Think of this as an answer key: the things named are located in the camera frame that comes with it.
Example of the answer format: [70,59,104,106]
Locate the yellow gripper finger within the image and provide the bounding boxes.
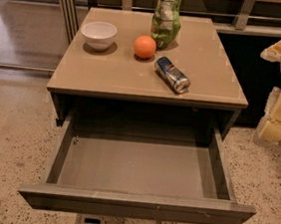
[261,40,281,63]
[257,88,281,143]

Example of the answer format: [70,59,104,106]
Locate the blue silver redbull can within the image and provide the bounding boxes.
[154,56,190,94]

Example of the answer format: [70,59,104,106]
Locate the open grey top drawer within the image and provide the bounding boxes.
[19,112,256,224]

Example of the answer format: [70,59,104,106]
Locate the beige drawer cabinet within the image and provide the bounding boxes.
[47,8,248,135]

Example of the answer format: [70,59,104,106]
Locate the green chip bag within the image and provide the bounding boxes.
[150,0,181,49]

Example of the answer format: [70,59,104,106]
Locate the orange fruit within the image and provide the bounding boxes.
[134,35,156,60]

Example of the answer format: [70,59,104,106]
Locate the white ceramic bowl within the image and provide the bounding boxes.
[81,21,118,51]

